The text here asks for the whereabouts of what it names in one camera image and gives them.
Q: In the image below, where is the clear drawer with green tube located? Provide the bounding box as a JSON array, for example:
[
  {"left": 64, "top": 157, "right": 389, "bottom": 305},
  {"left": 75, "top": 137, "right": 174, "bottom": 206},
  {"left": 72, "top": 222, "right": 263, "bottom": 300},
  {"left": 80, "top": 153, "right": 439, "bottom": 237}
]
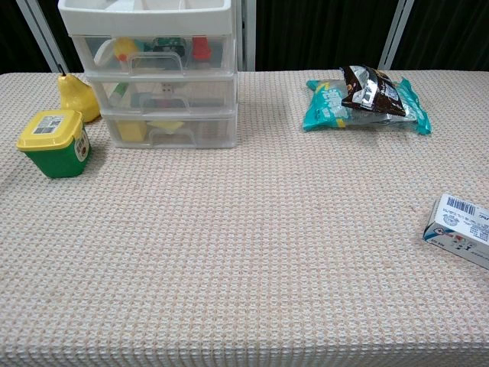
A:
[{"left": 86, "top": 72, "right": 238, "bottom": 115}]

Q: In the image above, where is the clear drawer with yellow block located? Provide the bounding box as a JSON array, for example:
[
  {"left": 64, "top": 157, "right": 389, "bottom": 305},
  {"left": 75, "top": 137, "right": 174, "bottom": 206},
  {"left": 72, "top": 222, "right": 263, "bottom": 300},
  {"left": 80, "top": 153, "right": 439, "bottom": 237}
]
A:
[{"left": 99, "top": 109, "right": 238, "bottom": 149}]

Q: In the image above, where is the clear drawer with red cup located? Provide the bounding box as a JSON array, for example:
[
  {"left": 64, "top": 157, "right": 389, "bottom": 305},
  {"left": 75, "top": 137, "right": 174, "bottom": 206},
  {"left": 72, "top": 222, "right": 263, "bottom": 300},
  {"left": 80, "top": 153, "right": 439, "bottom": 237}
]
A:
[{"left": 70, "top": 34, "right": 235, "bottom": 76}]

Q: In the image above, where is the white blue medicine box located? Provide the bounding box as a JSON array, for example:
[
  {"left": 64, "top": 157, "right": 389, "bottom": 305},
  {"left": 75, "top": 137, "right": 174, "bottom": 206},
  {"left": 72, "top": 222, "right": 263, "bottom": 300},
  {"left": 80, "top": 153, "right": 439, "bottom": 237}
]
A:
[{"left": 422, "top": 193, "right": 489, "bottom": 271}]

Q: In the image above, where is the beige woven tablecloth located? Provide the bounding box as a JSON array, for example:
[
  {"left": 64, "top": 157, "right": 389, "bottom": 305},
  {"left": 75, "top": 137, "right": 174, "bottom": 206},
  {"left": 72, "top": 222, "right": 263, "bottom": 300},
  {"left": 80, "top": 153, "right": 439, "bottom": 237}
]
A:
[{"left": 0, "top": 70, "right": 489, "bottom": 367}]

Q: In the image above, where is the teal snack bag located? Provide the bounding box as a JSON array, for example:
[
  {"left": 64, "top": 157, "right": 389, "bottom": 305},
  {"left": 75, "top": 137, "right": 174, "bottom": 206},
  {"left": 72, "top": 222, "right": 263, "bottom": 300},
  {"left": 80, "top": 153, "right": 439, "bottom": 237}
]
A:
[{"left": 303, "top": 77, "right": 432, "bottom": 135}]

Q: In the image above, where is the yellow block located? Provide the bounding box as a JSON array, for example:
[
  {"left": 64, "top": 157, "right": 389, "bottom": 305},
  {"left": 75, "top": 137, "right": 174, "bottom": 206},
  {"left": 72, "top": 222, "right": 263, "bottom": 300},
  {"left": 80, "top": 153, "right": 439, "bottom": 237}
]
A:
[{"left": 116, "top": 120, "right": 148, "bottom": 143}]

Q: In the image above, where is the red plastic cup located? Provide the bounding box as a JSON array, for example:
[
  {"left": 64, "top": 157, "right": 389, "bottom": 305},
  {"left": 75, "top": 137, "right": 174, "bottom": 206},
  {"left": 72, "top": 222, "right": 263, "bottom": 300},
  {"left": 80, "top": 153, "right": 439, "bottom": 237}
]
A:
[{"left": 191, "top": 36, "right": 212, "bottom": 62}]

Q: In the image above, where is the brown snack bag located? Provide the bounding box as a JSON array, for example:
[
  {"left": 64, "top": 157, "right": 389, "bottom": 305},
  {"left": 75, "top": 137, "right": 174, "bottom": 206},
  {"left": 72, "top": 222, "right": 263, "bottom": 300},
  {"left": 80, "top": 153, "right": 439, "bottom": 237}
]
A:
[{"left": 338, "top": 64, "right": 407, "bottom": 117}]

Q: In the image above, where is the green white tube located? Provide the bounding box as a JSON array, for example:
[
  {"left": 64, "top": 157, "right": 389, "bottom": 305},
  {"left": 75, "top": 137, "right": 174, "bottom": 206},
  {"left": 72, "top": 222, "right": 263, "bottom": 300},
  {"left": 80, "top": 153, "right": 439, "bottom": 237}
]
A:
[{"left": 109, "top": 83, "right": 129, "bottom": 107}]

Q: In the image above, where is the green circuit board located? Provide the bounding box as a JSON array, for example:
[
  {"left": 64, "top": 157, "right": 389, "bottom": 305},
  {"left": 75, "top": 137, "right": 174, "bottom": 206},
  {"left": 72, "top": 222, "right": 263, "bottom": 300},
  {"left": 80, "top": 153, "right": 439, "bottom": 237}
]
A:
[{"left": 152, "top": 37, "right": 186, "bottom": 58}]

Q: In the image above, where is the black curtain panel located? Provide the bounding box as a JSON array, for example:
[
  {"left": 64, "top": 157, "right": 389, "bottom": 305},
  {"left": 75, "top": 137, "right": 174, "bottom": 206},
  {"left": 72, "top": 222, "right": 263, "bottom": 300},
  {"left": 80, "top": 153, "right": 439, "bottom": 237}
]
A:
[
  {"left": 254, "top": 0, "right": 399, "bottom": 72},
  {"left": 33, "top": 0, "right": 86, "bottom": 73},
  {"left": 392, "top": 0, "right": 489, "bottom": 72},
  {"left": 0, "top": 0, "right": 51, "bottom": 74}
]

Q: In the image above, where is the yellow toy bottle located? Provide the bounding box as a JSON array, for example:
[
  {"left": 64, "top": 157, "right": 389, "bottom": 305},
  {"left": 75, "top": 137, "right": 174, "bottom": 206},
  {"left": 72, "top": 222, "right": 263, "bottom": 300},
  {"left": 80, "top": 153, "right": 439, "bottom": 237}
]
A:
[{"left": 113, "top": 37, "right": 139, "bottom": 63}]

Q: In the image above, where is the green tub with yellow lid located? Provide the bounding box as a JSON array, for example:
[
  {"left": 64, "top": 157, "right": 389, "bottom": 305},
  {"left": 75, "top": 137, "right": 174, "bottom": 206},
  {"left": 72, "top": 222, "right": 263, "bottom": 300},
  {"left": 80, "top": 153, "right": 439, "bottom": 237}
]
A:
[{"left": 15, "top": 109, "right": 92, "bottom": 180}]

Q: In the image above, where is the yellow toy pear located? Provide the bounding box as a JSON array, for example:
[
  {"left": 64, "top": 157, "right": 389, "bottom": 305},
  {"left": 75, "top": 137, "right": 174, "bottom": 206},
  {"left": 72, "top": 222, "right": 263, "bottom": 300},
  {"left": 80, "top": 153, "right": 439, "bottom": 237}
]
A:
[{"left": 57, "top": 64, "right": 102, "bottom": 124}]

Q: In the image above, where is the white metal frame post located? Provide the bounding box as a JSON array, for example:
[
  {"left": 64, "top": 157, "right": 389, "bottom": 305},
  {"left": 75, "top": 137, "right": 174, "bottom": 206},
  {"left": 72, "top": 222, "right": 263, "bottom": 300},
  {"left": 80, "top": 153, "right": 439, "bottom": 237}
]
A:
[
  {"left": 232, "top": 0, "right": 257, "bottom": 72},
  {"left": 379, "top": 0, "right": 416, "bottom": 72},
  {"left": 15, "top": 0, "right": 70, "bottom": 74}
]

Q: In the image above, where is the white plastic drawer unit frame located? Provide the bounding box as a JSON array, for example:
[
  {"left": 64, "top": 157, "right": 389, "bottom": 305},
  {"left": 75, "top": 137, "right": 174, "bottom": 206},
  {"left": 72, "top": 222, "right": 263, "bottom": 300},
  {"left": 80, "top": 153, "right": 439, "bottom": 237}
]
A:
[{"left": 57, "top": 0, "right": 240, "bottom": 150}]

